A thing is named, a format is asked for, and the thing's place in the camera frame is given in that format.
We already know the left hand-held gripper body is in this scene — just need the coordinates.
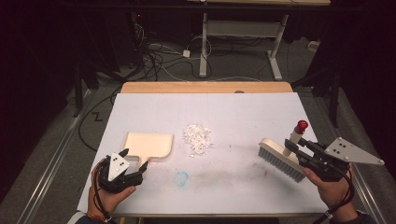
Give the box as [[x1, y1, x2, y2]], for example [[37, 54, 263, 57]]
[[98, 151, 144, 194]]

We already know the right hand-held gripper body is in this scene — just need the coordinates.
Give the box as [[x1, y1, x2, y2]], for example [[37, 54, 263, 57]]
[[297, 136, 386, 183]]

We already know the cream brush with red-tipped handle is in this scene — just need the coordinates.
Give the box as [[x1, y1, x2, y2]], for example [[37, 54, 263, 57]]
[[257, 119, 310, 183]]

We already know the cream plastic dustpan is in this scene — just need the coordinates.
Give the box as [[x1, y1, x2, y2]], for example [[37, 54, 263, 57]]
[[120, 132, 175, 167]]

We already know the pile of white paper scraps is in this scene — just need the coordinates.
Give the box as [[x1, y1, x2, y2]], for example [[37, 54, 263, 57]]
[[182, 123, 215, 158]]

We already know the person's left hand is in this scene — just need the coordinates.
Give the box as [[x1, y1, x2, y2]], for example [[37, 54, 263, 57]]
[[87, 157, 137, 216]]

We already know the person's right hand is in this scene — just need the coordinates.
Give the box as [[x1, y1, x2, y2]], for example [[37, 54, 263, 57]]
[[302, 162, 358, 216]]

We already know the black stand leg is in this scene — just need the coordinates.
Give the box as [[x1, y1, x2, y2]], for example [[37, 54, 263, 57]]
[[292, 66, 342, 129], [72, 55, 101, 119]]

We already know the white table cover sheet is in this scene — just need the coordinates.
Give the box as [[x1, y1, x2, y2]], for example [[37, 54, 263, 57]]
[[76, 92, 331, 216]]

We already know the left hand-held gripper black cable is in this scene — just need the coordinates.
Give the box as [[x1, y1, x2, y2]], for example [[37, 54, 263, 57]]
[[92, 161, 112, 222]]

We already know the hand-held gripper black cable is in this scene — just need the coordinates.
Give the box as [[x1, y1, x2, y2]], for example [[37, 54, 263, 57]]
[[92, 161, 112, 222], [313, 169, 356, 224]]

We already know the right hand-held gripper black cable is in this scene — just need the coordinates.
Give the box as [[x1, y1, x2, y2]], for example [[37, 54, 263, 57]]
[[313, 169, 356, 224]]

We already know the long black floor cable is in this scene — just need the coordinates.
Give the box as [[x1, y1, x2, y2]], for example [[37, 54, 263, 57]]
[[78, 88, 122, 153]]

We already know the tangle of floor cables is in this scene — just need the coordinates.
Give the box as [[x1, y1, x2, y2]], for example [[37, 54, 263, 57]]
[[130, 12, 216, 82]]

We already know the white metal desk frame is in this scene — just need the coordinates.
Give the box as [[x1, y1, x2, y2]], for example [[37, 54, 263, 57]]
[[186, 0, 332, 81]]

